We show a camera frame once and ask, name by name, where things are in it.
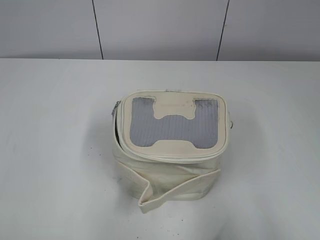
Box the cream bag with silver top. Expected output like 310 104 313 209
112 90 233 213

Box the silver zipper pull with ring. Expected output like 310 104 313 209
111 101 121 116

